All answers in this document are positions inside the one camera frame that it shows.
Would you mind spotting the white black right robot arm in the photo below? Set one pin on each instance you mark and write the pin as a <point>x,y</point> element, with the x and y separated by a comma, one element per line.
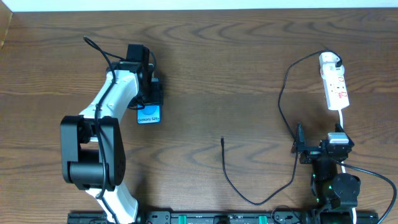
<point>337,193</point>

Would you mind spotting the blue screen Galaxy smartphone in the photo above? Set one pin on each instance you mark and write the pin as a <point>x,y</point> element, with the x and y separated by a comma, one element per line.
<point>149,114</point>

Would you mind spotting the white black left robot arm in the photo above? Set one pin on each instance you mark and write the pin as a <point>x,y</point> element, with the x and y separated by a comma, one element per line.
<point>93,156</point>

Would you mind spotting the white USB wall charger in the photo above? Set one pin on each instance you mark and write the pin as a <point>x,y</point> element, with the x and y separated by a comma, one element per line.
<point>330,70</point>

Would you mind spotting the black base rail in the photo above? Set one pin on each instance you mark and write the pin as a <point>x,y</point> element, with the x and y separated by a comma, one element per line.
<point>278,216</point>

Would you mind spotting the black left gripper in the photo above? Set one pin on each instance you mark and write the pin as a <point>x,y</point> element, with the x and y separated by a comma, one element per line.
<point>155,94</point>

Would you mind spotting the white power strip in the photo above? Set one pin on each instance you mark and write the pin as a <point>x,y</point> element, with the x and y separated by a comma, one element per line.
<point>335,88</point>

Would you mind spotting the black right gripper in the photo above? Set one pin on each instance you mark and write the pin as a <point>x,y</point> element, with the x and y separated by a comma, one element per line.
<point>314,152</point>

